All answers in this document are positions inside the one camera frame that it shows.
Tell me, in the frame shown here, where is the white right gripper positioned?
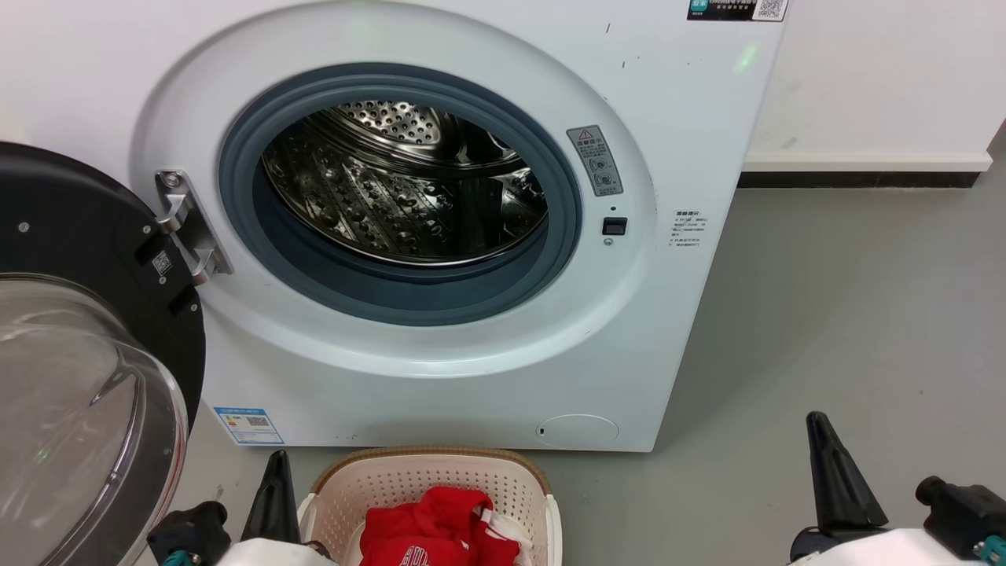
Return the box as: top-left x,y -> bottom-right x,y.
790,411 -> 983,566

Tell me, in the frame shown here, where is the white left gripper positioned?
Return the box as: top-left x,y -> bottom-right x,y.
212,450 -> 339,566

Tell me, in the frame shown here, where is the red jersey garment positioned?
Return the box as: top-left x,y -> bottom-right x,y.
359,486 -> 535,566

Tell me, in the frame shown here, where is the cream perforated laundry basket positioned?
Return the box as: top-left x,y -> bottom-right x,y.
297,447 -> 564,566

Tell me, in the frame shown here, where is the stainless steel washing machine drum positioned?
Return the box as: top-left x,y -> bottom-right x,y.
261,100 -> 549,266

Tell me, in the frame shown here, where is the black washer door with glass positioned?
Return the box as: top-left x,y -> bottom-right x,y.
0,141 -> 207,566

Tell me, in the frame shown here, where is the blue energy label sticker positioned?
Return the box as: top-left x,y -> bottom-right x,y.
212,406 -> 285,447

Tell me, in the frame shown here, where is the grey rubber door gasket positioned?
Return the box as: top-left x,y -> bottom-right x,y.
218,63 -> 584,327

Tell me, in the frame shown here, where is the round white filter cover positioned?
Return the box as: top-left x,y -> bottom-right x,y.
536,413 -> 620,450

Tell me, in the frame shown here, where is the metal door hinge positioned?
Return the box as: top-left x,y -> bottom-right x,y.
155,169 -> 233,285

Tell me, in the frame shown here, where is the small printed text label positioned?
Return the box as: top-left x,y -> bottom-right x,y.
670,209 -> 708,249

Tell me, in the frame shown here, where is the white and black baseboard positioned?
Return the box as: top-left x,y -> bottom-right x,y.
737,153 -> 993,189

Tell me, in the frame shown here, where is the white front-load washing machine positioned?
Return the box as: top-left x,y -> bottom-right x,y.
130,0 -> 791,453

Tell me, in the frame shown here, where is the grey warning sticker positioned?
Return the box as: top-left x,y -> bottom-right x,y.
567,125 -> 624,197

